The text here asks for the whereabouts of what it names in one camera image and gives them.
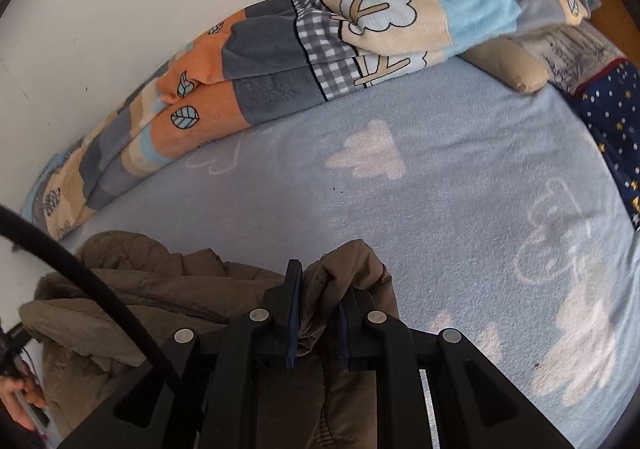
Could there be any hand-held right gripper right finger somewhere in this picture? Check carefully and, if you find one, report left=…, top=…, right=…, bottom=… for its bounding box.
left=335, top=286, right=576, bottom=449

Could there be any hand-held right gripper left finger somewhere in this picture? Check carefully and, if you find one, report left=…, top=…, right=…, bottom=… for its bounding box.
left=59, top=259, right=306, bottom=449

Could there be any olive quilted hooded jacket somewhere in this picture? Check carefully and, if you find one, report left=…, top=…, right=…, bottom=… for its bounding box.
left=20, top=231, right=401, bottom=449

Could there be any person's left hand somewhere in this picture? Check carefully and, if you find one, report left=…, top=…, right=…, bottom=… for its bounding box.
left=0, top=374, right=48, bottom=431

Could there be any blue cloud-print bed sheet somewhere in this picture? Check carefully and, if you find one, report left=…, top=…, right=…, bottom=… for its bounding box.
left=60, top=54, right=640, bottom=449

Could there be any patchwork fleece blanket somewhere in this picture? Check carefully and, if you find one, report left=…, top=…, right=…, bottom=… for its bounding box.
left=20, top=0, right=603, bottom=241

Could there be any beige pillow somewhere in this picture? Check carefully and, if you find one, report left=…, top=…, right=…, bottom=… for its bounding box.
left=457, top=36, right=551, bottom=94

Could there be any navy star-print pillow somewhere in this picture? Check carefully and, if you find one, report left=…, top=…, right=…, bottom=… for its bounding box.
left=570, top=59, right=640, bottom=231

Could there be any grey printed pillow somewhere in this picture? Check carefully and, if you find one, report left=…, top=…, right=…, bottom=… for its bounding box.
left=525, top=23, right=627, bottom=96

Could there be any black cable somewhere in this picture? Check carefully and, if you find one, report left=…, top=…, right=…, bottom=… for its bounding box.
left=0, top=205, right=197, bottom=411

